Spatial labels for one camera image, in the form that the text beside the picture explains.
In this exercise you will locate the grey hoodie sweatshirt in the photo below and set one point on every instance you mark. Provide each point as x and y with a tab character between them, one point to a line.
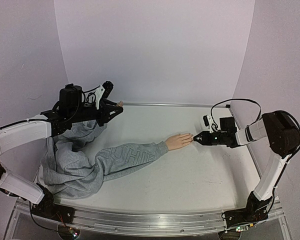
68	173

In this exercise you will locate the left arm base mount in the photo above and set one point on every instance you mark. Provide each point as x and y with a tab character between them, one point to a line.
47	209

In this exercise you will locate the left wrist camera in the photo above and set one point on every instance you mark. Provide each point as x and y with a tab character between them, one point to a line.
102	92

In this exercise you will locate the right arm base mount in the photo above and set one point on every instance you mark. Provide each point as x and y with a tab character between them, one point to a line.
255	211

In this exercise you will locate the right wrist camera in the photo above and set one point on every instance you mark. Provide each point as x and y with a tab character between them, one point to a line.
210	123

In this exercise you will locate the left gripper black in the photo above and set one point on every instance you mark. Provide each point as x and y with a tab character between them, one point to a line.
105	117

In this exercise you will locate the mannequin hand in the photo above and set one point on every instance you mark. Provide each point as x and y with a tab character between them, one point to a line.
179	141

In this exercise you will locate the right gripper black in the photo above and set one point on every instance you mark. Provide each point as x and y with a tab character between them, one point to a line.
208	138

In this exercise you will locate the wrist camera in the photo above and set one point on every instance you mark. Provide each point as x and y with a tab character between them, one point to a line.
210	123
102	92

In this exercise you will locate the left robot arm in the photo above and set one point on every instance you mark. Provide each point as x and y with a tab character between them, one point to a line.
19	134

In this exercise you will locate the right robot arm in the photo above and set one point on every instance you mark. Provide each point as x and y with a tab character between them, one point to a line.
280	128

